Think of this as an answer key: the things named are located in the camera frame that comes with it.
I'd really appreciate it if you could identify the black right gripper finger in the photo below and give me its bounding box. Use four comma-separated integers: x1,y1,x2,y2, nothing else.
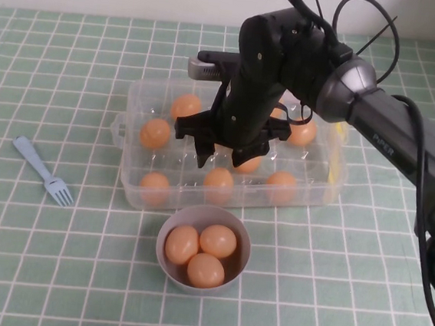
231,143,271,173
192,136,218,170

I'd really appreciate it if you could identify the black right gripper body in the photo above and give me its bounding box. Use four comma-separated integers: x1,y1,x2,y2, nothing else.
171,8,304,157

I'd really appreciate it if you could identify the clear plastic egg box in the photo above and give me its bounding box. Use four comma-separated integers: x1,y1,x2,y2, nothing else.
101,74,354,230

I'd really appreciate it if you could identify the grey round bowl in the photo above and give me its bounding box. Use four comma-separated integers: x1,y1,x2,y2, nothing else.
151,200,255,300

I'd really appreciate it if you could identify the yellow plastic piece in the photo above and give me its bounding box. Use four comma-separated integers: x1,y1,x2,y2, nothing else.
326,122,351,186

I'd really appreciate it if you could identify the black zip tie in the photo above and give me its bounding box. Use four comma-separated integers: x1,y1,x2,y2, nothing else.
307,0,329,26
357,13,397,60

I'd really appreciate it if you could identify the green checkered tablecloth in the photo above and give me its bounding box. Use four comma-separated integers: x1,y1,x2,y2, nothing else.
0,0,435,326

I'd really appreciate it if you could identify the light blue plastic fork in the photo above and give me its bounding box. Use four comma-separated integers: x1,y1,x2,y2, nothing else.
6,134,81,209

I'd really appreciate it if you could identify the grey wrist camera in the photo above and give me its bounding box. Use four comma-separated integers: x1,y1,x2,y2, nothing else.
186,55,236,84

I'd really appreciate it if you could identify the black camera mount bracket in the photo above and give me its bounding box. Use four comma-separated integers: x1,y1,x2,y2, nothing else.
194,48,244,72

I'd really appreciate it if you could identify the black camera cable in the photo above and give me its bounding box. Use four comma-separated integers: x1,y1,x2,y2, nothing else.
302,0,435,326

